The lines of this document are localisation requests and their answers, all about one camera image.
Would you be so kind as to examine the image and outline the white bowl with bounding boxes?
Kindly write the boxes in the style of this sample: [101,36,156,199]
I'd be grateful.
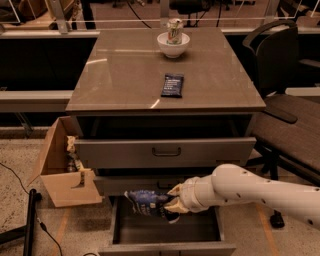
[157,32,190,58]

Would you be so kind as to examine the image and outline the dark blue rxbar wrapper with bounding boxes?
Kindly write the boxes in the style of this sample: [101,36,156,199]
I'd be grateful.
[161,73,184,98]

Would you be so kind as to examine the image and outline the black floor cable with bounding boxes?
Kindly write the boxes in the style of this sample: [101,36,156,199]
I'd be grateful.
[0,161,64,256]

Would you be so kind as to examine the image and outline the grey drawer cabinet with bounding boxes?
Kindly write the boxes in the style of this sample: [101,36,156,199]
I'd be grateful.
[66,28,265,196]

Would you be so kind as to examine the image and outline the black stand pole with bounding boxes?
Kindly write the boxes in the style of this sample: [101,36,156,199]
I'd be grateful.
[0,189,42,256]

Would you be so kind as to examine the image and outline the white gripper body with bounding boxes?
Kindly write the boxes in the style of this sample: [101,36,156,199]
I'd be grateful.
[179,177,207,213]

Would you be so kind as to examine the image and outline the grey drawer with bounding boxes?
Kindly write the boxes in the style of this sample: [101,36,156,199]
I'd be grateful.
[75,137,256,169]
[98,196,236,256]
[93,173,221,197]

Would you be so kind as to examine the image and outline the black office chair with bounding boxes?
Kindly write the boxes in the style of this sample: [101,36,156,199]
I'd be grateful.
[243,20,320,227]

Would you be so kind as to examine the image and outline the items inside cardboard box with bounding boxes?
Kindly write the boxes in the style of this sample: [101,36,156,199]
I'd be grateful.
[67,136,83,172]

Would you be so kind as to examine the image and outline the soda can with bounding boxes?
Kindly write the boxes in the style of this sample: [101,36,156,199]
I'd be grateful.
[166,18,183,45]

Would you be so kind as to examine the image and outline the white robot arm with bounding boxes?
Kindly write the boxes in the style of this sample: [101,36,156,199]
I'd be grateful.
[165,164,320,229]

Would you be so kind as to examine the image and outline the grey middle drawer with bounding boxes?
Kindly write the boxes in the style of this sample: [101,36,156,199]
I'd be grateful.
[93,173,221,197]

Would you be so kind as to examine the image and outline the cardboard box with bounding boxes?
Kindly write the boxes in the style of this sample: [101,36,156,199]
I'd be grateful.
[28,116,102,207]

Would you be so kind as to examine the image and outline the grey top drawer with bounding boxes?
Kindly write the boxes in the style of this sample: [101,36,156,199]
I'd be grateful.
[75,137,256,169]

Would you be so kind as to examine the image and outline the grey bottom drawer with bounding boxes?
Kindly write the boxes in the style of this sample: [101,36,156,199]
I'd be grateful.
[98,196,236,256]

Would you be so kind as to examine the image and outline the blue chip bag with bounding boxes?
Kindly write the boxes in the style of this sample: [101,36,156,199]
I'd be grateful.
[124,190,180,224]

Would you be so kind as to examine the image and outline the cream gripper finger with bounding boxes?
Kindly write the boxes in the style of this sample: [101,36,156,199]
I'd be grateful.
[164,198,189,214]
[168,183,182,196]

